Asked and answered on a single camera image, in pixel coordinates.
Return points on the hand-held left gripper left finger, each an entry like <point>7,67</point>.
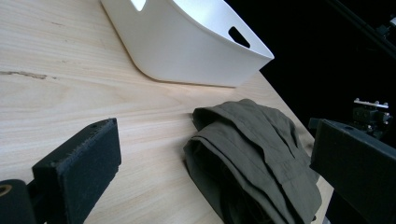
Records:
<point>81,169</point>

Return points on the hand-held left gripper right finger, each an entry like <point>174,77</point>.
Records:
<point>358,168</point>

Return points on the olive green pants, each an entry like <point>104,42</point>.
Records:
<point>255,161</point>

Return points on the white plastic storage bin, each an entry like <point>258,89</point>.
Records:
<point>186,43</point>

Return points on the black device with silver bar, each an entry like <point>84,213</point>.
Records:
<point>372,116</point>

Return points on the black metal stand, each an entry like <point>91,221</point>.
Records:
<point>367,28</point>

